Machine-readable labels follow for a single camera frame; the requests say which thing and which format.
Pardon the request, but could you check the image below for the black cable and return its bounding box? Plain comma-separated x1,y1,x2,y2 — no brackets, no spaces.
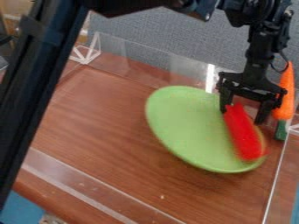
270,49,291,74

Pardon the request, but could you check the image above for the cardboard box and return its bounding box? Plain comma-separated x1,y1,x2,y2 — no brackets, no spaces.
0,0,33,18

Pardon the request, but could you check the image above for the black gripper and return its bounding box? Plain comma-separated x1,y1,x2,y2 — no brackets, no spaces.
216,68,287,125

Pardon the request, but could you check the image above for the clear acrylic tray wall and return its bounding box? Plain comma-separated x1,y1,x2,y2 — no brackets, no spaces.
15,33,299,224

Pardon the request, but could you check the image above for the green plastic plate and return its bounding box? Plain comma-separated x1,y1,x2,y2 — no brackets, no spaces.
144,86,266,173

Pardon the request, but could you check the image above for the orange toy carrot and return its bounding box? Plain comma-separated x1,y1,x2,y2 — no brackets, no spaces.
272,62,295,141

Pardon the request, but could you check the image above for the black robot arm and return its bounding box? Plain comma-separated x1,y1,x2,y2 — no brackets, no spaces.
0,0,294,210

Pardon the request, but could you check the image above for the red plastic block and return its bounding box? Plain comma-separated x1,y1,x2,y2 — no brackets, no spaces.
223,103,266,161

